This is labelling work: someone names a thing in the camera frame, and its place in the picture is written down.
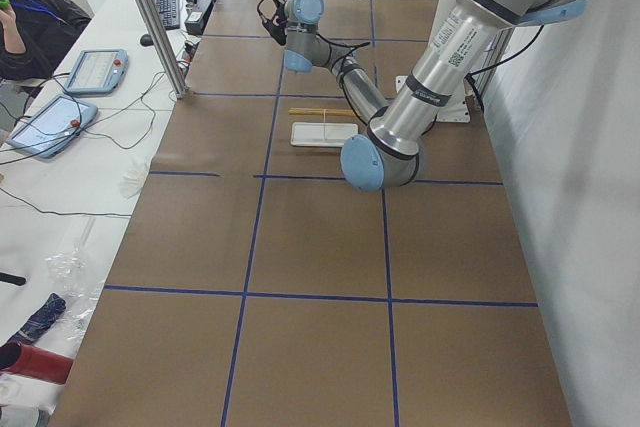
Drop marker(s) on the person in black jacket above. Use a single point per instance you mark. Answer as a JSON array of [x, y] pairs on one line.
[[36, 35]]

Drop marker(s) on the dark blue folded cloth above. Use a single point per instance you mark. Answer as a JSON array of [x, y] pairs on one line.
[[40, 321]]

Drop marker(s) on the left wooden rack rod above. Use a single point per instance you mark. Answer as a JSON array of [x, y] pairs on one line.
[[310, 110]]

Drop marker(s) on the white towel rack base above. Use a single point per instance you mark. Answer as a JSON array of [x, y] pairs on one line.
[[325, 134]]

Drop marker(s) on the clear plastic wrap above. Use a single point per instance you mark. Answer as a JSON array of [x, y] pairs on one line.
[[77, 284]]

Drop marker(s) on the black keyboard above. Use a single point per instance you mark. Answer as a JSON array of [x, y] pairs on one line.
[[169, 13]]

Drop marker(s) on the aluminium frame post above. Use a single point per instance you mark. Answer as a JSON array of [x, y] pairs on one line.
[[163, 47]]

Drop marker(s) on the teach pendant tablet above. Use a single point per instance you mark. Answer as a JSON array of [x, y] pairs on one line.
[[53, 127], [97, 72]]

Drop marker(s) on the lower teach pendant tablet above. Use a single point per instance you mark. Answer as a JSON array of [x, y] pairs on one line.
[[53, 127]]

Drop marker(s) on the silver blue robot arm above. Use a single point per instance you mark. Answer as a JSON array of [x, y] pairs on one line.
[[390, 153]]

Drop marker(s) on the wooden rack rod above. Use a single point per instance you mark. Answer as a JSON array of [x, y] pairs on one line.
[[310, 110], [312, 114]]

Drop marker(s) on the red cylinder bottle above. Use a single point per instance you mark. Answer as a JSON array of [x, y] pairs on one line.
[[35, 363]]

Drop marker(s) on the right wooden rack rod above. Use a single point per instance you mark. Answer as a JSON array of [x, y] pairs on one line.
[[312, 114]]

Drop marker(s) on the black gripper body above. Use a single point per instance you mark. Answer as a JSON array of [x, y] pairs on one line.
[[276, 32]]

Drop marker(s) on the black computer mouse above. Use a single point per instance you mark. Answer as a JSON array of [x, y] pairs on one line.
[[146, 40]]

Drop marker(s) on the black box device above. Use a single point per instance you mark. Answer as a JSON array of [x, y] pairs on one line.
[[198, 17]]

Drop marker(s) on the crumpled white tissue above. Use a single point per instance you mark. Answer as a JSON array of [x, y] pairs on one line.
[[134, 178]]

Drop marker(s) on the upper teach pendant tablet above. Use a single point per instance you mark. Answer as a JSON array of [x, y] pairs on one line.
[[97, 72]]

